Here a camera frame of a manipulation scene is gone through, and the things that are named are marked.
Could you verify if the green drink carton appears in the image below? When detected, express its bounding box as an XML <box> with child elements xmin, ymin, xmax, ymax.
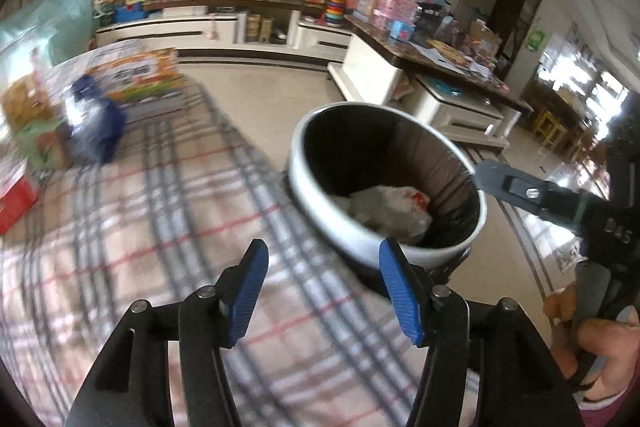
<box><xmin>14</xmin><ymin>120</ymin><xmax>70</xmax><ymax>170</ymax></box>

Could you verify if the teal covered bundle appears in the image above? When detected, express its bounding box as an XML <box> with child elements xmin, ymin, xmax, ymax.
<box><xmin>1</xmin><ymin>0</ymin><xmax>98</xmax><ymax>66</ymax></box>

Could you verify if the plaid tablecloth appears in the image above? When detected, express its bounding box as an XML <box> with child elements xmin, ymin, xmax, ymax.
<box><xmin>1</xmin><ymin>81</ymin><xmax>425</xmax><ymax>426</ymax></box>

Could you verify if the red white cardboard box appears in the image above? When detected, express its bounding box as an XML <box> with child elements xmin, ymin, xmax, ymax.
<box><xmin>0</xmin><ymin>160</ymin><xmax>39</xmax><ymax>235</ymax></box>

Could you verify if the person's right hand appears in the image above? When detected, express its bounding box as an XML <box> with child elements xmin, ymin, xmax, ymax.
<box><xmin>544</xmin><ymin>284</ymin><xmax>639</xmax><ymax>402</ymax></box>

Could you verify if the black white trash bin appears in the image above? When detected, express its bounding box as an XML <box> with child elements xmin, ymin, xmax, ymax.
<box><xmin>286</xmin><ymin>102</ymin><xmax>488</xmax><ymax>279</ymax></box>

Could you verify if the white TV cabinet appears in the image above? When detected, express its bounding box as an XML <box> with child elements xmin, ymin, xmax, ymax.
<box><xmin>96</xmin><ymin>0</ymin><xmax>350</xmax><ymax>67</ymax></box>

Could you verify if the clear cookie jar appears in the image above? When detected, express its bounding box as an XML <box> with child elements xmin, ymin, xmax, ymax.
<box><xmin>1</xmin><ymin>48</ymin><xmax>54</xmax><ymax>132</ymax></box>

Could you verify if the pink toy box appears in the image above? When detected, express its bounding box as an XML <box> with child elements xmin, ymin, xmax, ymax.
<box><xmin>370</xmin><ymin>0</ymin><xmax>418</xmax><ymax>31</ymax></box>

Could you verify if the white crumpled trash in bin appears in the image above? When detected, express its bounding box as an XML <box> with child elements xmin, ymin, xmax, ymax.
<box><xmin>330</xmin><ymin>185</ymin><xmax>433</xmax><ymax>245</ymax></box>

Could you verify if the cluttered coffee table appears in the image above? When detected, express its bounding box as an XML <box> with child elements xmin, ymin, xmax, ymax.
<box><xmin>328</xmin><ymin>0</ymin><xmax>530</xmax><ymax>150</ymax></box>

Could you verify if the blue crumpled plastic bag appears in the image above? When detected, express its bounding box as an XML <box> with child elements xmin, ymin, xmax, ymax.
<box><xmin>64</xmin><ymin>75</ymin><xmax>126</xmax><ymax>165</ymax></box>

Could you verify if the rainbow stacking ring toy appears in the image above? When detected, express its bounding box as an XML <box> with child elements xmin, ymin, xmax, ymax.
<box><xmin>324</xmin><ymin>0</ymin><xmax>346</xmax><ymax>27</ymax></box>

